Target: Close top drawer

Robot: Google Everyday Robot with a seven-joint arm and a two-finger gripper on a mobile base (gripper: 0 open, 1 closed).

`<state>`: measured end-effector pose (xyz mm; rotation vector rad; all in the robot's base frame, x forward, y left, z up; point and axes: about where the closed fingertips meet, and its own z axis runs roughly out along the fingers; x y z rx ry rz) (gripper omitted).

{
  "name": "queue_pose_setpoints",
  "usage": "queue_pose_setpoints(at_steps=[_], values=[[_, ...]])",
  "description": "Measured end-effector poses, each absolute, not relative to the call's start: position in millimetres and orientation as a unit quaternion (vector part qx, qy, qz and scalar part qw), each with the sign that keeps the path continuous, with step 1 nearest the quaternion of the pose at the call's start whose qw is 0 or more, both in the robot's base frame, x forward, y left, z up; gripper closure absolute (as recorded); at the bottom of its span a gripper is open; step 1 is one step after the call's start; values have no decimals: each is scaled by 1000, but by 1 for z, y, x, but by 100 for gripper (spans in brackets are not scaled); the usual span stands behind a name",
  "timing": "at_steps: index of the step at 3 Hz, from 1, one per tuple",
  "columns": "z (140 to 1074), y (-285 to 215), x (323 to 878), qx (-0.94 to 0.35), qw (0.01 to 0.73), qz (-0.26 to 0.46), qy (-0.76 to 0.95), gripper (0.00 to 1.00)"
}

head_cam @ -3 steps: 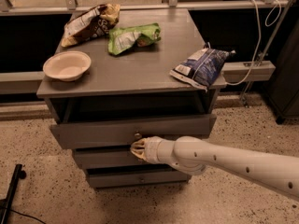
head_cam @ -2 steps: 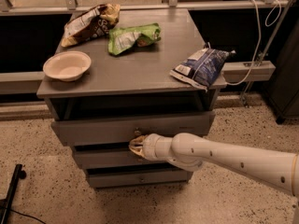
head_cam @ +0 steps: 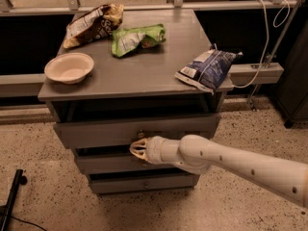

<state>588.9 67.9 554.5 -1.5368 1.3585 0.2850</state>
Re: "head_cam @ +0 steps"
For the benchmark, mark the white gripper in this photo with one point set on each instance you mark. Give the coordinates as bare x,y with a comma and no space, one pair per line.
155,150

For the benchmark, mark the grey top drawer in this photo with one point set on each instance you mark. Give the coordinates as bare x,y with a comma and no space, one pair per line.
124,131

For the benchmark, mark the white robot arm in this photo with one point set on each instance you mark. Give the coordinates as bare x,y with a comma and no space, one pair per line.
195,154

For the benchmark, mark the grey middle drawer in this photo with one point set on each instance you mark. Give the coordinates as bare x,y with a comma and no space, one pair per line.
110,159

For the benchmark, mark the dark cabinet at right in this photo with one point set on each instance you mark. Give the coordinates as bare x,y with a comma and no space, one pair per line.
291,91

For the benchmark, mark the metal railing frame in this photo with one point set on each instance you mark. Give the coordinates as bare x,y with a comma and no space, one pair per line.
21,53

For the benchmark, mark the white round bowl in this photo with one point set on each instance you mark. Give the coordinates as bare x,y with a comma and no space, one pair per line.
70,68

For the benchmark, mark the brown chip bag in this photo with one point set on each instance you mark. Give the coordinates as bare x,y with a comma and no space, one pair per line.
96,24

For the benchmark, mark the grey drawer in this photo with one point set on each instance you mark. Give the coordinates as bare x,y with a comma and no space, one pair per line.
142,180
124,131
110,159

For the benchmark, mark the grey wooden drawer cabinet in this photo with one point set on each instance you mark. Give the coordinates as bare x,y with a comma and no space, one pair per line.
141,85

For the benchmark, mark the blue chip bag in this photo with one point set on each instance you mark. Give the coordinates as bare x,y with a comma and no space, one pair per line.
207,71

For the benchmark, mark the grey bottom drawer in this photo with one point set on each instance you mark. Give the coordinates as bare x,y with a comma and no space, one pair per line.
142,180

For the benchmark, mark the green chip bag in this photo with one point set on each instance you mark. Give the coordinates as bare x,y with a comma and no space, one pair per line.
127,40

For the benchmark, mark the black stand leg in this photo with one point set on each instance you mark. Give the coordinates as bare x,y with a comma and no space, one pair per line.
6,210

